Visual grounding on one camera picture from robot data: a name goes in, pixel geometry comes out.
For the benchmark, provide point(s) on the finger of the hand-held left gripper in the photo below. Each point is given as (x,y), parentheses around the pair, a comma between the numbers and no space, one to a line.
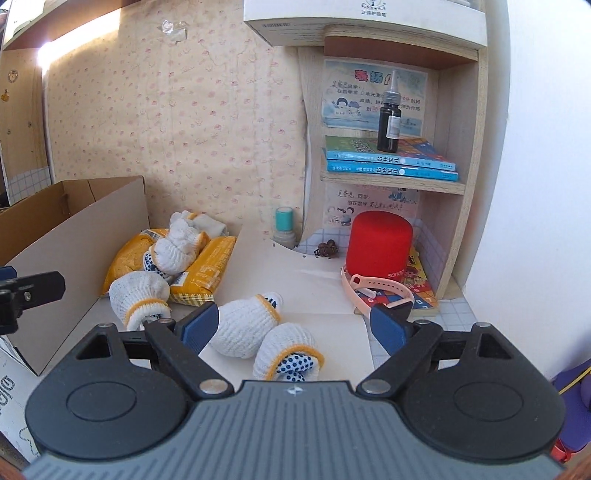
(39,287)

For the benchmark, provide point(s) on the white paper sheet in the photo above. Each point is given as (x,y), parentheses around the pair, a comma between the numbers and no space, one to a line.
(314,295)

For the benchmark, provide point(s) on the teal capped small bottle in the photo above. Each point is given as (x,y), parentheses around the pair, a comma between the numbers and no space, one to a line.
(285,226)

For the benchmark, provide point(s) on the wooden side panel with stickers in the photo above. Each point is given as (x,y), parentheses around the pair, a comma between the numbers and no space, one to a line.
(21,115)

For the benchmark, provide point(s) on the red cylindrical speaker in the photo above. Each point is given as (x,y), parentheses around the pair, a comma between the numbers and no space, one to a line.
(379,249)

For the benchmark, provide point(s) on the blue spine book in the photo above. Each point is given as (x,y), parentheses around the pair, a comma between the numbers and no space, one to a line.
(369,168)
(355,150)

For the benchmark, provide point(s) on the white grid desktop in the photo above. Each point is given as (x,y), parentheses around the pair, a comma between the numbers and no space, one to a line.
(459,314)

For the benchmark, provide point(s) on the light wooden shelf unit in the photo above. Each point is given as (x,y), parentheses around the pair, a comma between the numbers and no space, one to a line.
(461,161)

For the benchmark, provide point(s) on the pink watch band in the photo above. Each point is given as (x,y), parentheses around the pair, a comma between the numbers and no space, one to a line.
(383,297)

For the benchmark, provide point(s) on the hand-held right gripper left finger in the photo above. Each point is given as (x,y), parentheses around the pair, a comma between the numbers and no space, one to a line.
(201,324)

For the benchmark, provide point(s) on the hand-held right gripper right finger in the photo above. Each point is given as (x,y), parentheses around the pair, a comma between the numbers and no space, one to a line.
(388,331)

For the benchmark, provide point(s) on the white cardboard carton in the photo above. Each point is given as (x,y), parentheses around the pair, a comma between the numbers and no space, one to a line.
(369,23)

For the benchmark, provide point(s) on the dark dropper bottle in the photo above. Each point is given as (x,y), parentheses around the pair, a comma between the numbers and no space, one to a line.
(388,124)

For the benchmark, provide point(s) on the yellow snack packet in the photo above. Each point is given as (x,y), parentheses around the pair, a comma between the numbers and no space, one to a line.
(127,263)
(203,272)

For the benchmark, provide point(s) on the pink cartoon certificate poster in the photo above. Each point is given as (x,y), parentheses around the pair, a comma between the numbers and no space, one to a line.
(355,205)

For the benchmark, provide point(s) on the colourful children's book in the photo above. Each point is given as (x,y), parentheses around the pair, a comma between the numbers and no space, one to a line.
(422,286)

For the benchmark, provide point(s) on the white box with blue print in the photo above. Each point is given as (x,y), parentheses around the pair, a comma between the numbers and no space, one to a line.
(14,392)

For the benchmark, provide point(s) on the clear tape scrap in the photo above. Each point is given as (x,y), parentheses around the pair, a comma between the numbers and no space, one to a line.
(171,30)

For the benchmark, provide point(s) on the purple object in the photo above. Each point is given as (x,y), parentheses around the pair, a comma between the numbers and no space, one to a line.
(575,383)

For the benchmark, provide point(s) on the brown cardboard box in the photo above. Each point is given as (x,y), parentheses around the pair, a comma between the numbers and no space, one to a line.
(69,249)

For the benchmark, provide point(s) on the blue cartoon certificate poster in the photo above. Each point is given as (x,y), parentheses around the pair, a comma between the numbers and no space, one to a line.
(351,97)

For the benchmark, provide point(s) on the red object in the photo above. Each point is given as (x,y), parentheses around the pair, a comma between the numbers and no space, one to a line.
(564,450)

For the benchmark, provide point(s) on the white knit work glove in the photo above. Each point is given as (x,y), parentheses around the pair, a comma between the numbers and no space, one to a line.
(244,323)
(207,224)
(136,290)
(284,346)
(151,264)
(178,249)

